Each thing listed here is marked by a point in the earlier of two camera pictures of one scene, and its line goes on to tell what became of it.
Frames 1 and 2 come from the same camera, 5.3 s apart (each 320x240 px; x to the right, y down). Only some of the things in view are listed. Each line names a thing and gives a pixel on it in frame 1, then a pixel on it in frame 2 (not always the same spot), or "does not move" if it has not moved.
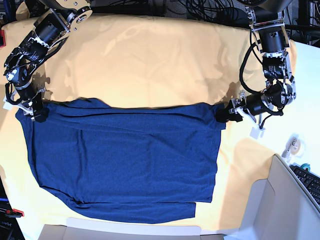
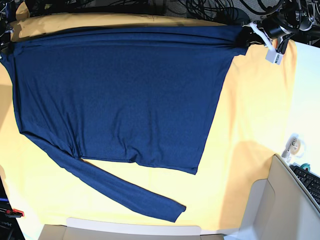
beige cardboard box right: (280, 208) does not move
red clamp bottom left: (14, 213) does not move
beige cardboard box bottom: (89, 229) does not move
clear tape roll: (295, 147) does not move
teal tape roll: (305, 166) does not move
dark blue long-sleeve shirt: (147, 165) to (148, 95)
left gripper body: (32, 96) to (6, 29)
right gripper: (253, 104) to (271, 25)
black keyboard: (311, 181) does not move
